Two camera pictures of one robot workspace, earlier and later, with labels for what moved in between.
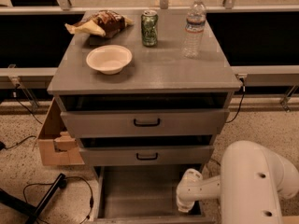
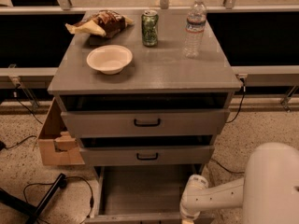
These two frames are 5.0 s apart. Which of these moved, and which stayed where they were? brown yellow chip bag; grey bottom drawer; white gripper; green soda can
Moved: white gripper
Stayed: brown yellow chip bag; green soda can; grey bottom drawer
